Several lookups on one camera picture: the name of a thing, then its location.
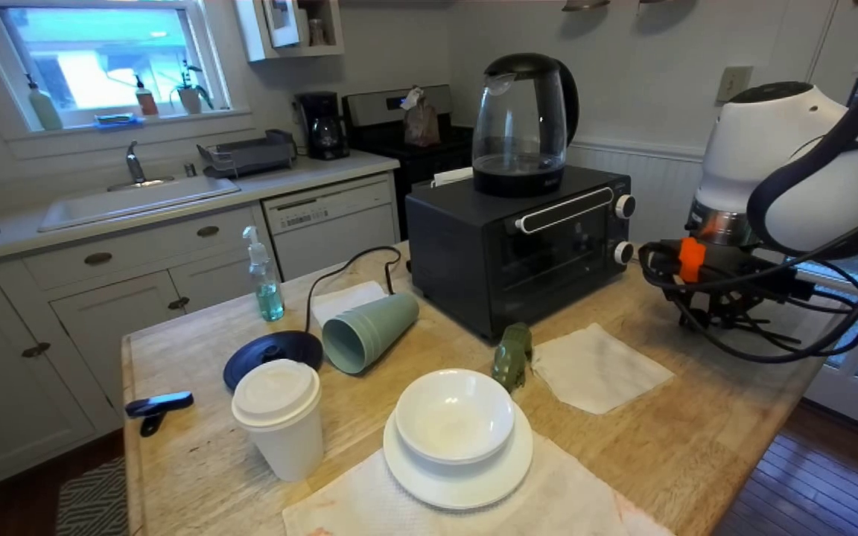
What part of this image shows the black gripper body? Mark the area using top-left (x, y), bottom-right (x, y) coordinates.
top-left (686, 250), bottom-right (806, 329)

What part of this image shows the green toy figure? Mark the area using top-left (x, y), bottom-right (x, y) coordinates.
top-left (488, 319), bottom-right (537, 393)

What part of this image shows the black toaster oven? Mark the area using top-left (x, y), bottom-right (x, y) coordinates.
top-left (406, 162), bottom-right (642, 345)

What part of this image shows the white cloth towel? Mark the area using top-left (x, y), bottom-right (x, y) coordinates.
top-left (280, 427), bottom-right (676, 536)

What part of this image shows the glass electric kettle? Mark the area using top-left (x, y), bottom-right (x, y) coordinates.
top-left (469, 49), bottom-right (584, 198)

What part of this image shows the white bowl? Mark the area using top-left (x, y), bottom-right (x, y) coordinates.
top-left (390, 366), bottom-right (520, 470)

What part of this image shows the black kitchen stove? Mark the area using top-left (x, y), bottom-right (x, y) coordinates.
top-left (339, 85), bottom-right (478, 240)

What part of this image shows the white plate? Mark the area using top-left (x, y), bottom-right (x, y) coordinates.
top-left (383, 398), bottom-right (537, 515)

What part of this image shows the brown paper bag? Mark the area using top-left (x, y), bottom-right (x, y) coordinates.
top-left (399, 85), bottom-right (445, 149)

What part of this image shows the green plastic cup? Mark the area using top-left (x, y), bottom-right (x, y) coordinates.
top-left (318, 289), bottom-right (423, 378)

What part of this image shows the small white paper sheet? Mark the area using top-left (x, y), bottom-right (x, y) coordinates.
top-left (308, 278), bottom-right (393, 329)

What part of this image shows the white dishwasher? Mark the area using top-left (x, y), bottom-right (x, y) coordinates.
top-left (262, 173), bottom-right (403, 281)

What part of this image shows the black coffee maker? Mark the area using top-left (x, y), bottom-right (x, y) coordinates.
top-left (292, 89), bottom-right (351, 162)

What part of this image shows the clear teal spray bottle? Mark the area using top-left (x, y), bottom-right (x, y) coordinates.
top-left (240, 223), bottom-right (289, 323)

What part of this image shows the dark blue plate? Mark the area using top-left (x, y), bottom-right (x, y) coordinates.
top-left (220, 326), bottom-right (326, 395)

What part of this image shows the white lidded paper cup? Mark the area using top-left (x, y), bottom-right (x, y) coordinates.
top-left (229, 357), bottom-right (327, 485)

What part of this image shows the grey dish rack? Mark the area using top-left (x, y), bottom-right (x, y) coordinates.
top-left (198, 127), bottom-right (302, 180)

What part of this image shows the framed picture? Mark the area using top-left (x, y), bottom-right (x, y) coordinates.
top-left (259, 0), bottom-right (308, 54)

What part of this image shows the windowsill spray bottle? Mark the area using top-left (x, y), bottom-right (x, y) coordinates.
top-left (177, 58), bottom-right (217, 115)

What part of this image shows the black and blue marker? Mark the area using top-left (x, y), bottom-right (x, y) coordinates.
top-left (126, 390), bottom-right (198, 439)

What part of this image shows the white kitchen sink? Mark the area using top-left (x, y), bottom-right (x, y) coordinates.
top-left (38, 174), bottom-right (244, 234)

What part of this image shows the metal sink faucet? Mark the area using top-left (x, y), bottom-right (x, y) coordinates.
top-left (107, 138), bottom-right (177, 194)

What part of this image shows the brown pump bottle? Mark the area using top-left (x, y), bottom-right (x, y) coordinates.
top-left (131, 70), bottom-right (162, 118)

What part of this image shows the white kitchen cabinet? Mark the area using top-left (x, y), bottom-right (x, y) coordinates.
top-left (0, 149), bottom-right (403, 502)

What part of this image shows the blue sponge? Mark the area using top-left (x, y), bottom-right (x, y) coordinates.
top-left (89, 109), bottom-right (146, 133)

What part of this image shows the patterned floor rug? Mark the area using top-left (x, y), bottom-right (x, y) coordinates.
top-left (55, 454), bottom-right (135, 536)

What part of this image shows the kitchen window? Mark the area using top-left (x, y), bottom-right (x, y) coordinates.
top-left (0, 0), bottom-right (232, 133)

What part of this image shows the white soap bottle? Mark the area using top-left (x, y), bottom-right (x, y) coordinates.
top-left (25, 70), bottom-right (65, 133)

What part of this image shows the orange plastic mount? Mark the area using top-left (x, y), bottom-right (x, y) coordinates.
top-left (676, 234), bottom-right (713, 284)

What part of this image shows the wall light switch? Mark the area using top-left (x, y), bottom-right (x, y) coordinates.
top-left (713, 64), bottom-right (758, 107)

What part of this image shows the black power cable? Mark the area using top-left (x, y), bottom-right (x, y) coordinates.
top-left (302, 243), bottom-right (412, 336)

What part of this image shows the white wall shelf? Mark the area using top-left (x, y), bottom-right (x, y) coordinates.
top-left (232, 0), bottom-right (345, 64)

